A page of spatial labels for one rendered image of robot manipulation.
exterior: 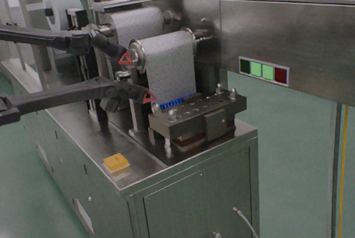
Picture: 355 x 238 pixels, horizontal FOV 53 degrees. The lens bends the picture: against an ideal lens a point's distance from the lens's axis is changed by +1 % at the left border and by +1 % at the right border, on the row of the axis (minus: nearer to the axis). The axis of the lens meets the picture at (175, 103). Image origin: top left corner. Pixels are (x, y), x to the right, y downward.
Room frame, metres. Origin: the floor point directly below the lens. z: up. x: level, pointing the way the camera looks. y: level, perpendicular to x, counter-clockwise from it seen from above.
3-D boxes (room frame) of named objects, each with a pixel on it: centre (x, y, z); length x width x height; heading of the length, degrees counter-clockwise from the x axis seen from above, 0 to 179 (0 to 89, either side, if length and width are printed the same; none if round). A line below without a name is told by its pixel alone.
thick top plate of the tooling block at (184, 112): (1.38, -0.09, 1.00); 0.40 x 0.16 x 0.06; 121
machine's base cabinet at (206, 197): (2.28, 0.58, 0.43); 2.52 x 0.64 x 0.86; 31
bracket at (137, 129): (1.46, 0.19, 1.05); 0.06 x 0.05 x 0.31; 121
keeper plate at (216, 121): (1.30, -0.15, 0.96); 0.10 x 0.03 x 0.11; 121
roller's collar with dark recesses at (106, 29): (1.65, 0.29, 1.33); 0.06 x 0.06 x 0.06; 31
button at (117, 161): (1.19, 0.25, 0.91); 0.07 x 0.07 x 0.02; 31
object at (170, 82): (1.46, 0.00, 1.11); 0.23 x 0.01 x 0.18; 121
